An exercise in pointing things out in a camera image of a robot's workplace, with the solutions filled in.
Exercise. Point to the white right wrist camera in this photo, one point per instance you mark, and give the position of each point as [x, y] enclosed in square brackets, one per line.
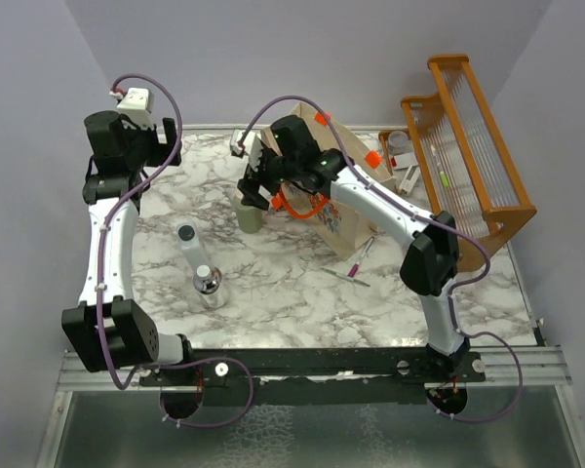
[247, 146]

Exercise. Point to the silver chrome bottle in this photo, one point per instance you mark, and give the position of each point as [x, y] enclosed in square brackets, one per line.
[208, 283]

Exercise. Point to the green marker pen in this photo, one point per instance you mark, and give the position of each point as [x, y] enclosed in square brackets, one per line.
[440, 167]

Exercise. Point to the cream floral canvas bag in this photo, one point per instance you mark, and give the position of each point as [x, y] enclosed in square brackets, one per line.
[339, 221]

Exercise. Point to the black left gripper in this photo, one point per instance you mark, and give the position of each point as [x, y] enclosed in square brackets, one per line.
[160, 150]

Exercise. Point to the small white box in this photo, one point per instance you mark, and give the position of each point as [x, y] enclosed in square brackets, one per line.
[408, 165]

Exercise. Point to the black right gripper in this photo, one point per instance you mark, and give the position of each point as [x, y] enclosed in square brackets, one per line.
[249, 188]

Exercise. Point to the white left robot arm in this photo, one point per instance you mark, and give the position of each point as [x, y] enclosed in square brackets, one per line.
[107, 326]

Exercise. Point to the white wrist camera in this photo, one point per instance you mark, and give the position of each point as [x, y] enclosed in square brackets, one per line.
[136, 104]
[247, 146]

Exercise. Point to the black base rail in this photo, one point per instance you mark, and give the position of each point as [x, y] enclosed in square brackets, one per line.
[314, 376]

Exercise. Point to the pink white pen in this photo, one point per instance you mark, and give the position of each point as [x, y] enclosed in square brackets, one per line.
[364, 252]

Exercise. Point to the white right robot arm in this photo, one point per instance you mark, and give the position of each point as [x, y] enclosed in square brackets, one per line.
[429, 240]

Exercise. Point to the green bottle white cap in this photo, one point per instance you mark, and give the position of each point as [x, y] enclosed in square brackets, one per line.
[249, 219]

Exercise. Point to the wooden rack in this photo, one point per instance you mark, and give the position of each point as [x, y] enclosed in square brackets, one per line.
[487, 197]

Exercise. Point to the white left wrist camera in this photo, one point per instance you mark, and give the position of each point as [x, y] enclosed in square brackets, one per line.
[136, 104]

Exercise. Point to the silver pen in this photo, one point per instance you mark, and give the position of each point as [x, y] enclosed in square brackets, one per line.
[345, 277]

